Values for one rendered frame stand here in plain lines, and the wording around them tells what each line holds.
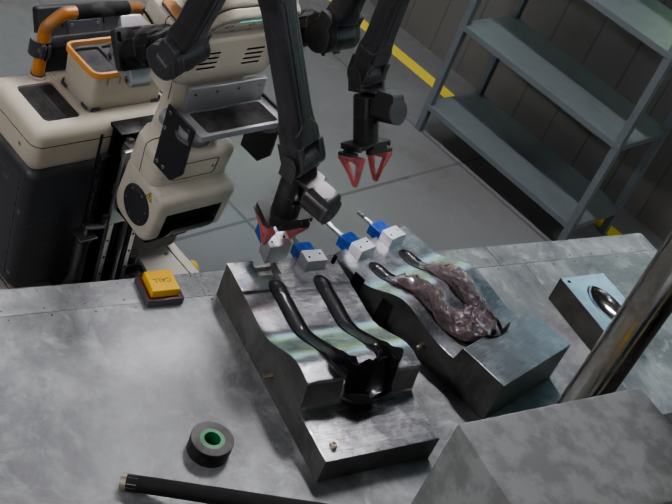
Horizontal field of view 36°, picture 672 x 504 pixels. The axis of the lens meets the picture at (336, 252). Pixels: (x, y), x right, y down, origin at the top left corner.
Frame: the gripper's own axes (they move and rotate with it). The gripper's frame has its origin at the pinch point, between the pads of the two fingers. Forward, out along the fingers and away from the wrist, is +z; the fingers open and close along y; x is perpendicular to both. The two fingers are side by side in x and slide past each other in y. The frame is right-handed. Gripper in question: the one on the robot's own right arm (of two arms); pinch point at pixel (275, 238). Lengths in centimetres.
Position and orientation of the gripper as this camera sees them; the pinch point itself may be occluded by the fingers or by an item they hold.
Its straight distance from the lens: 214.9
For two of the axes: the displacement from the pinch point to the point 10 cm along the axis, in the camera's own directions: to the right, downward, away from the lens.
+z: -2.6, 6.2, 7.4
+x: -4.0, -7.7, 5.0
